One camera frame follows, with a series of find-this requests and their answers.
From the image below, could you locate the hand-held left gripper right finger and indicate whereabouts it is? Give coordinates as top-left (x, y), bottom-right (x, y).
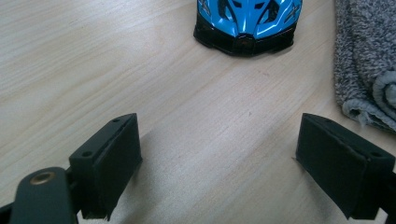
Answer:
top-left (294, 112), bottom-right (396, 220)

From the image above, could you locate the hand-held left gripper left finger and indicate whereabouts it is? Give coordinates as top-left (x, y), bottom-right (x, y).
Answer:
top-left (66, 113), bottom-right (144, 221)

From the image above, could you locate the grey towel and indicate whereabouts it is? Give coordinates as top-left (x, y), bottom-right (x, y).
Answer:
top-left (333, 0), bottom-right (396, 133)

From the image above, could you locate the blue toy car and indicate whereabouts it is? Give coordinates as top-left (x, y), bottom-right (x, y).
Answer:
top-left (192, 0), bottom-right (304, 58)

